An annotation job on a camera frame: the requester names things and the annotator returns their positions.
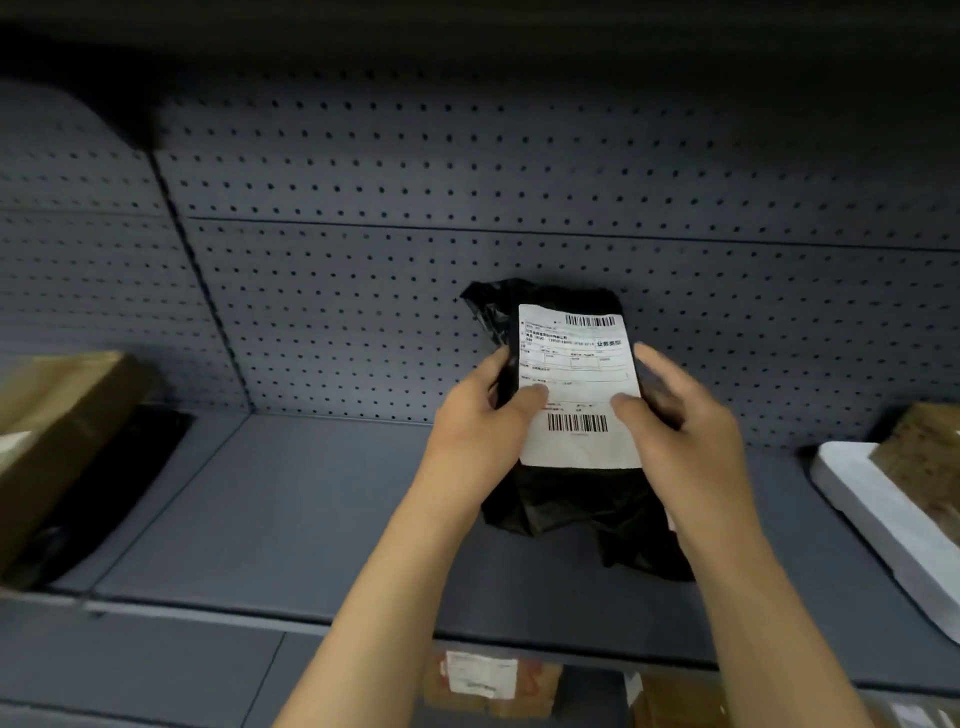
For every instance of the person's right hand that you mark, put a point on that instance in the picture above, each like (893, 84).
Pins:
(697, 442)

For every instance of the person's left hand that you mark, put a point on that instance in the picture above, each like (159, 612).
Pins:
(469, 442)

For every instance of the person's left thumb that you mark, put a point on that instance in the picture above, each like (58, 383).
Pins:
(529, 401)

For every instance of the person's right thumb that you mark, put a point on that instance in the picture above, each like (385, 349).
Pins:
(637, 418)

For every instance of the black plastic mailer parcel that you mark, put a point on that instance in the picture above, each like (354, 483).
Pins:
(570, 502)

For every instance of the person's right forearm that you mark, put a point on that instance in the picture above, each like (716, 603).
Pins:
(772, 637)

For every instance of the person's left forearm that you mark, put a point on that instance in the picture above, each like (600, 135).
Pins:
(375, 607)

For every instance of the white shipping label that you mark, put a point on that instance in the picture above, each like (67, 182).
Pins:
(577, 390)

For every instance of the grey metal shelf unit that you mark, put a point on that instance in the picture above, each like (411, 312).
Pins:
(300, 480)

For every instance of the white foam parcel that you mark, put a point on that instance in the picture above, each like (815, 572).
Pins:
(885, 517)

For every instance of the brown box with white label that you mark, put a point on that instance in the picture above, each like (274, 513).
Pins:
(487, 682)

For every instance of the brown cardboard parcel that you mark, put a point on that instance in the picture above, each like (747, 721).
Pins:
(679, 705)

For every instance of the brown paper parcel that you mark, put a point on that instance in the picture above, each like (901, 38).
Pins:
(926, 457)

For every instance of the black plastic bag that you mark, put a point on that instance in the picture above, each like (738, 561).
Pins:
(112, 480)

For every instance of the brown cardboard box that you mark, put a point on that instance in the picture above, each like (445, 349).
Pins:
(52, 435)

